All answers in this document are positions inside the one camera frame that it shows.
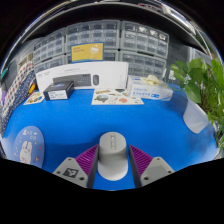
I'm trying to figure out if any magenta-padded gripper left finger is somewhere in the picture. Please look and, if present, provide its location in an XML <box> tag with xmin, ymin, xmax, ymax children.
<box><xmin>52</xmin><ymin>144</ymin><xmax>100</xmax><ymax>190</ymax></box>

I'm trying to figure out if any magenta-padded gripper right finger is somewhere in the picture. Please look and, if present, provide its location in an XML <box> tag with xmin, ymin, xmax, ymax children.
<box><xmin>128</xmin><ymin>144</ymin><xmax>176</xmax><ymax>189</ymax></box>

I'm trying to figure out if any grey white computer mouse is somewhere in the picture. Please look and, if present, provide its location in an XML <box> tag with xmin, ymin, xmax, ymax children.
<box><xmin>96</xmin><ymin>131</ymin><xmax>129</xmax><ymax>182</ymax></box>

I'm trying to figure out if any round blue cartoon mouse pad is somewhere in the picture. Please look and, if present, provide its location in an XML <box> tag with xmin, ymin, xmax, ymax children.
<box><xmin>12</xmin><ymin>125</ymin><xmax>46</xmax><ymax>169</ymax></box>

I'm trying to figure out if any white plant pot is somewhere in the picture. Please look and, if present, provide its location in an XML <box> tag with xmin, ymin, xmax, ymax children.
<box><xmin>182</xmin><ymin>98</ymin><xmax>210</xmax><ymax>135</ymax></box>

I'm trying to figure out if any white tissue box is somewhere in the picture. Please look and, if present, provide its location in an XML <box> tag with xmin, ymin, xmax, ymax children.
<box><xmin>126</xmin><ymin>74</ymin><xmax>174</xmax><ymax>102</ymax></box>

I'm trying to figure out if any small black cardboard box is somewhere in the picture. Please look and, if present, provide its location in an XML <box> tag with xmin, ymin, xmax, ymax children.
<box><xmin>43</xmin><ymin>80</ymin><xmax>75</xmax><ymax>101</ymax></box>

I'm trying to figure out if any cartoon sticker sheet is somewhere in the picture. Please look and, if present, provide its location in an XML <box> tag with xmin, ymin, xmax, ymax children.
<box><xmin>23</xmin><ymin>91</ymin><xmax>46</xmax><ymax>106</ymax></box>
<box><xmin>91</xmin><ymin>87</ymin><xmax>145</xmax><ymax>106</ymax></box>

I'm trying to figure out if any green leafy plant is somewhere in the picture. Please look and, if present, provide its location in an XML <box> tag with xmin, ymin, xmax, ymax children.
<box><xmin>169</xmin><ymin>58</ymin><xmax>224</xmax><ymax>149</ymax></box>

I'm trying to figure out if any white keyboard packaging box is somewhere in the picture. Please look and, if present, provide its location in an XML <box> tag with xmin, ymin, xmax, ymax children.
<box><xmin>35</xmin><ymin>61</ymin><xmax>130</xmax><ymax>93</ymax></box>

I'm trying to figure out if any yellow card sign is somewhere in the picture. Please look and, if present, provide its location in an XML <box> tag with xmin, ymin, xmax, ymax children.
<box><xmin>70</xmin><ymin>41</ymin><xmax>105</xmax><ymax>64</ymax></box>

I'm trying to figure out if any grey drawer cabinet stack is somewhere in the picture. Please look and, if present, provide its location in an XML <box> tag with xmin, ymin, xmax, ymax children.
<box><xmin>32</xmin><ymin>19</ymin><xmax>170</xmax><ymax>79</ymax></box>

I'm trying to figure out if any dark wall shelf unit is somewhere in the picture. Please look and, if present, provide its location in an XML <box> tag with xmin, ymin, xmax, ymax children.
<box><xmin>19</xmin><ymin>0</ymin><xmax>214</xmax><ymax>54</ymax></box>

